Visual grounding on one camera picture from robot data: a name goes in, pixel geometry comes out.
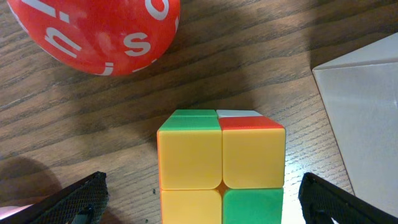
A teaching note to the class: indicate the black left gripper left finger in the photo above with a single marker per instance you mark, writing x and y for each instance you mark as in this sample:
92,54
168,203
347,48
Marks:
84,201

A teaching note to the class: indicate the white pink duck toy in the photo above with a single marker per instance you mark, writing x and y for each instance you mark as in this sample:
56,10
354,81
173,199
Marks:
10,210

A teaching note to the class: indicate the white cardboard box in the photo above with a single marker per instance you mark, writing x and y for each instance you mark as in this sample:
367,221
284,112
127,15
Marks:
359,91

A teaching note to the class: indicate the red lettered ball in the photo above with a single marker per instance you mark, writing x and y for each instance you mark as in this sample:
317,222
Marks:
102,37

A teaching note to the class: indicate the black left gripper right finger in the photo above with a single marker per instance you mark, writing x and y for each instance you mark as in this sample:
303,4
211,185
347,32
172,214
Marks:
323,202

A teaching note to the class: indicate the multicolour puzzle cube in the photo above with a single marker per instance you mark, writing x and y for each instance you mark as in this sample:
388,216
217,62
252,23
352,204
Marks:
221,166

